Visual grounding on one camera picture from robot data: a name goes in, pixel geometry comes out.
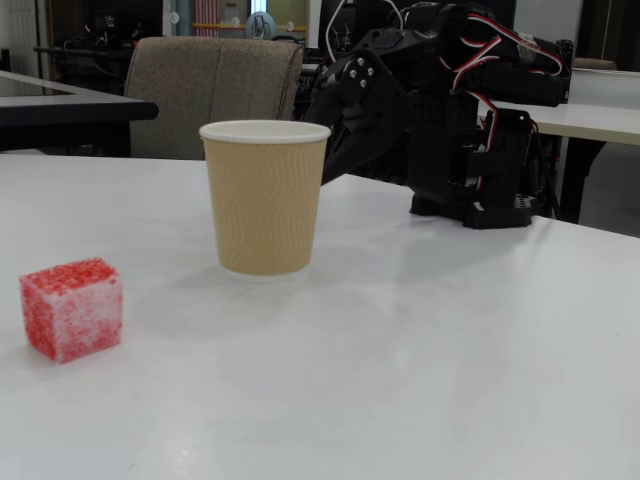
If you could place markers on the red white striped poster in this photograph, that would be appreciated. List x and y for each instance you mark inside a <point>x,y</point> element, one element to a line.
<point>206,15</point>

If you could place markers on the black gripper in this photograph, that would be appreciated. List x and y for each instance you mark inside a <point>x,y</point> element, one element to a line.
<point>371,114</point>

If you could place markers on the red foam cube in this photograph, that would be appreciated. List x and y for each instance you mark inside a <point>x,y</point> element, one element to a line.
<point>70,310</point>

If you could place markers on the brown fabric office chair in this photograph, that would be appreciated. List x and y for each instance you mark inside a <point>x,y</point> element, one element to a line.
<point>200,85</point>

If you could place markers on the white topped table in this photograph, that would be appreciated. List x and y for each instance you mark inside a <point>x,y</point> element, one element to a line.
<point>590,120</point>

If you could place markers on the black desk with equipment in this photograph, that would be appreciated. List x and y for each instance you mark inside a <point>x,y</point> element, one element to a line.
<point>306,75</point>

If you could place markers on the black topped table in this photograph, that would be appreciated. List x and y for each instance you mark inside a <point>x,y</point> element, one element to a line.
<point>100,107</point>

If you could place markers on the blue round desk fan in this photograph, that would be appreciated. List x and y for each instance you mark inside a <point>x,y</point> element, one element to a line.
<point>260,25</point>

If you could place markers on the dark cluttered workbench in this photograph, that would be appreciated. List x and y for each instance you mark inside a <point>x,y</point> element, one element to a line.
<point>85,60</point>

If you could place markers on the grey tape piece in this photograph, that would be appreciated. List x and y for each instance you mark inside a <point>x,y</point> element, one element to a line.
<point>527,47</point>

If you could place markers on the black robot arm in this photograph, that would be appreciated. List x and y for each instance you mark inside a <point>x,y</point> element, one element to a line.
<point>440,150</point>

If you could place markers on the beige chair back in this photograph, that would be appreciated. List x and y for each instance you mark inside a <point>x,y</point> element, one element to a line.
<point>595,64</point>

